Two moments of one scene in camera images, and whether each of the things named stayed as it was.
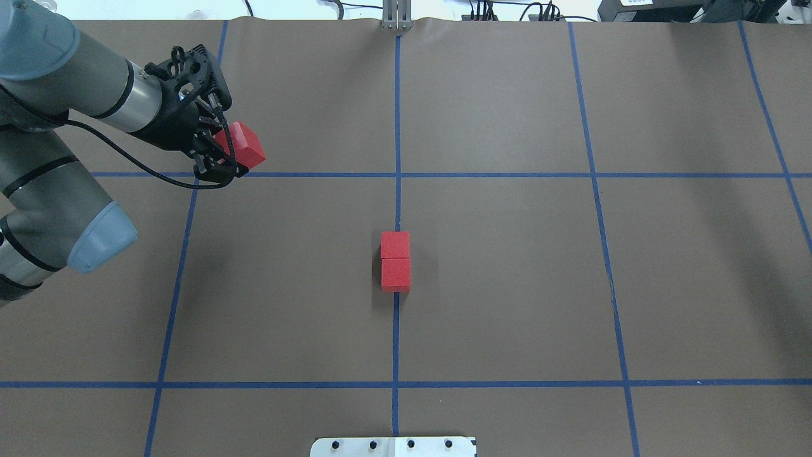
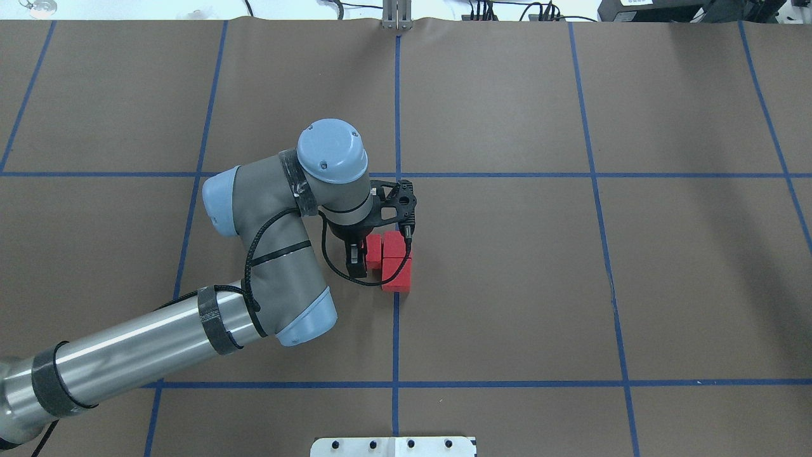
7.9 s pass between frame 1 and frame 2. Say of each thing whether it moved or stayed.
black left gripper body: moved
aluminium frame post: stayed
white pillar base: stayed
